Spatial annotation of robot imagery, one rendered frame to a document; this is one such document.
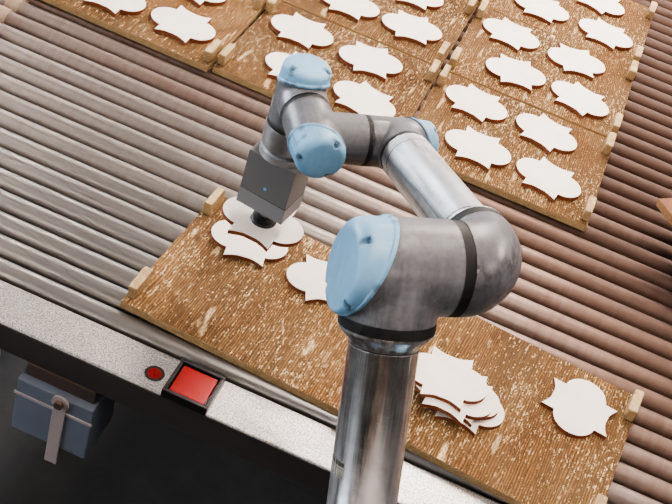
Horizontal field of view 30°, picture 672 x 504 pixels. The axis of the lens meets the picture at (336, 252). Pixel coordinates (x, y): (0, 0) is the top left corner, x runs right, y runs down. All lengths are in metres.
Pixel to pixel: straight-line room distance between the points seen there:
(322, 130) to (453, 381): 0.52
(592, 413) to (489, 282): 0.74
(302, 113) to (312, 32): 1.03
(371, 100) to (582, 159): 0.47
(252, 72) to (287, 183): 0.75
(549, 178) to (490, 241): 1.17
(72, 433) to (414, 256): 0.85
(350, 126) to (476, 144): 0.87
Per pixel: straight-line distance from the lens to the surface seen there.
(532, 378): 2.17
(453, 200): 1.59
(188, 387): 1.95
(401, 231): 1.42
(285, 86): 1.84
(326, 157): 1.75
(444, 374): 2.05
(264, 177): 1.94
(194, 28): 2.71
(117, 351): 2.00
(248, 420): 1.95
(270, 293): 2.13
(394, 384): 1.46
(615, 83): 3.06
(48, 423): 2.10
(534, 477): 2.02
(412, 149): 1.73
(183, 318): 2.04
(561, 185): 2.62
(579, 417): 2.14
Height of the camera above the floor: 2.37
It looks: 40 degrees down
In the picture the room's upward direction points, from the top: 19 degrees clockwise
